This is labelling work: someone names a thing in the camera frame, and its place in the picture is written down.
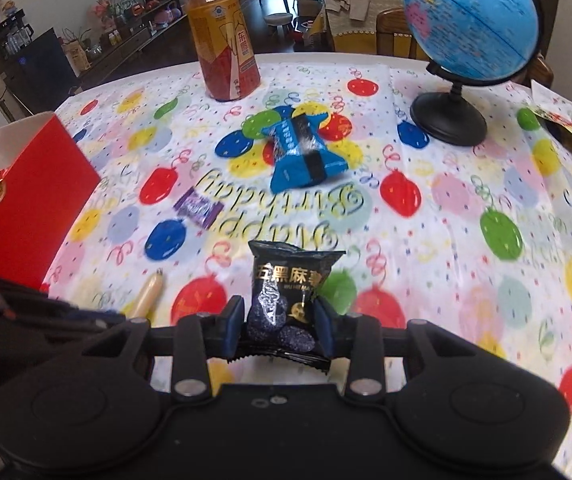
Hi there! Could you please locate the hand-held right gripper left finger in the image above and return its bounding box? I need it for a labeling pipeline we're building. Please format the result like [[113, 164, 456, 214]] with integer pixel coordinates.
[[83, 295, 247, 403]]

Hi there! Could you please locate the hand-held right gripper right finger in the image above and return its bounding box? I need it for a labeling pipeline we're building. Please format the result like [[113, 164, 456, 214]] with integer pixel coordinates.
[[313, 297, 472, 401]]

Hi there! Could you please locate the black snack packet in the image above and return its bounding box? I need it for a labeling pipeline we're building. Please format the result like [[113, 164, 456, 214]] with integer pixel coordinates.
[[231, 240, 347, 376]]

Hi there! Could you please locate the red cardboard box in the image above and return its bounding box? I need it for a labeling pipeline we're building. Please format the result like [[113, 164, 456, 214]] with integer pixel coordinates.
[[0, 112, 102, 293]]

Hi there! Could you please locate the tan sausage stick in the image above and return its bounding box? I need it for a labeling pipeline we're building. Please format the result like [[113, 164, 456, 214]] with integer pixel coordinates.
[[128, 269, 165, 318]]

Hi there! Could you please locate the purple wrapped candy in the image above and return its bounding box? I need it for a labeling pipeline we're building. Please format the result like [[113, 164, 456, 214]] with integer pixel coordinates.
[[172, 187, 224, 231]]

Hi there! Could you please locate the balloon print tablecloth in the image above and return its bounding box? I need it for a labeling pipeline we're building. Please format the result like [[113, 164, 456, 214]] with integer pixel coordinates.
[[46, 52, 572, 471]]

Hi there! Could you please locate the blue snack packet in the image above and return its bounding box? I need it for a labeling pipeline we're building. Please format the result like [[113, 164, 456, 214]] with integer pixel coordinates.
[[258, 110, 349, 193]]

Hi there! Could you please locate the black cabinet appliance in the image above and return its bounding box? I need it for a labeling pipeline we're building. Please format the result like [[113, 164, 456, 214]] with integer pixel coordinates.
[[0, 7, 79, 113]]

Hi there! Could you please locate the amber drink bottle red label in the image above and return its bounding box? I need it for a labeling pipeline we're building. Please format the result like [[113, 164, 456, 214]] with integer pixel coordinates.
[[182, 0, 262, 103]]

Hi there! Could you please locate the brown paper bag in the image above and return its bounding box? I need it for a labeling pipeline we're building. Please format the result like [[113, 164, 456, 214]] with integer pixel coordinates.
[[61, 35, 92, 73]]

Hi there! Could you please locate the wooden media console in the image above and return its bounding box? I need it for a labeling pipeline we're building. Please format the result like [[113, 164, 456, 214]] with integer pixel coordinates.
[[73, 10, 189, 91]]

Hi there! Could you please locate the wooden chair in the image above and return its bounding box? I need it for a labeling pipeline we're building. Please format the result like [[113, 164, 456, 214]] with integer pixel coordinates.
[[376, 7, 429, 61]]

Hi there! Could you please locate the round white stool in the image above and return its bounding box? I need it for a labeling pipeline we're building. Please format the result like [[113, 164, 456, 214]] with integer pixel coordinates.
[[264, 12, 294, 43]]

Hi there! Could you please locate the yellow green snack packet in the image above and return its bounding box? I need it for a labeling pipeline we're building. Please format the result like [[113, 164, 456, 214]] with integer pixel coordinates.
[[531, 102, 572, 163]]

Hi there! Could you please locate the sofa with yellow cover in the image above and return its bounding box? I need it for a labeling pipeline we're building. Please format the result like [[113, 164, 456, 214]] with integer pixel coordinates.
[[321, 0, 417, 53]]

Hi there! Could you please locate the blue globe black stand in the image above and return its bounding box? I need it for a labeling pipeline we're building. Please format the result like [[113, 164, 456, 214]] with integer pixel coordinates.
[[403, 0, 547, 147]]

